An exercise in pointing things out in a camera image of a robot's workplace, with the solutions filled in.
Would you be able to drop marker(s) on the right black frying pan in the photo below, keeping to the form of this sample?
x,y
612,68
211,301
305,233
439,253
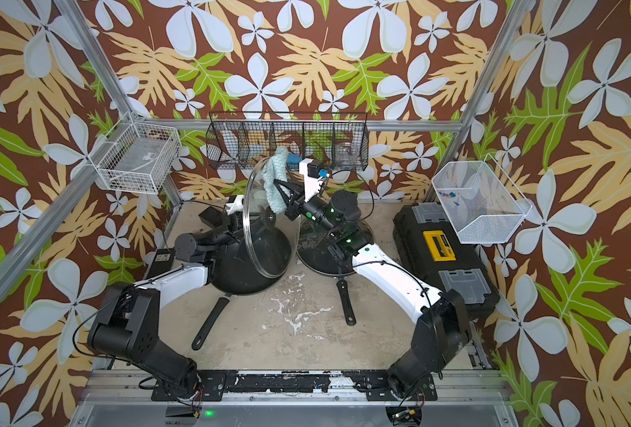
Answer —
x,y
345,299

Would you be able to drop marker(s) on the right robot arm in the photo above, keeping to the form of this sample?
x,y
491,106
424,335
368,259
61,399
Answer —
x,y
442,326

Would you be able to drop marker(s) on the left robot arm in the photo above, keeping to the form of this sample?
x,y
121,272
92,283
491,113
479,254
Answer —
x,y
127,325

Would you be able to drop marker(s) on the white wire basket left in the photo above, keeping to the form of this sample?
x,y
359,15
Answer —
x,y
139,156

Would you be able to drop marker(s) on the small black box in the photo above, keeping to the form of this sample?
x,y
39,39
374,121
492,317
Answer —
x,y
212,217

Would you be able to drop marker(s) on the black frying pan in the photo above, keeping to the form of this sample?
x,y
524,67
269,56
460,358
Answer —
x,y
233,273
345,299

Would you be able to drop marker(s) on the black wire basket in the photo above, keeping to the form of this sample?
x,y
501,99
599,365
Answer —
x,y
337,140

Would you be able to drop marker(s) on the black tool case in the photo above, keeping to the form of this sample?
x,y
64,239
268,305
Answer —
x,y
429,248

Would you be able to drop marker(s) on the blue object in basket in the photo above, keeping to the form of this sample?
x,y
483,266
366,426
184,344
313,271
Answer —
x,y
293,160

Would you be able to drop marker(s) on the white mesh basket right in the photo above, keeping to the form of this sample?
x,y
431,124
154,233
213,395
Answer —
x,y
481,201

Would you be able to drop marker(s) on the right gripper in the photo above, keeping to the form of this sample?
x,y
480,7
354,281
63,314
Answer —
x,y
304,197

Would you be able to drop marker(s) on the left black frying pan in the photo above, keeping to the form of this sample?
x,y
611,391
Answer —
x,y
233,273

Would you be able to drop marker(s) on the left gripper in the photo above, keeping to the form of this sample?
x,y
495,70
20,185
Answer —
x,y
229,214

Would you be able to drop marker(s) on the glass pot lid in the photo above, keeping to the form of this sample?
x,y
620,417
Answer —
x,y
321,251
270,238

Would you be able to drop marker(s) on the black power adapter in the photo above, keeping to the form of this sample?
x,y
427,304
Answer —
x,y
162,262

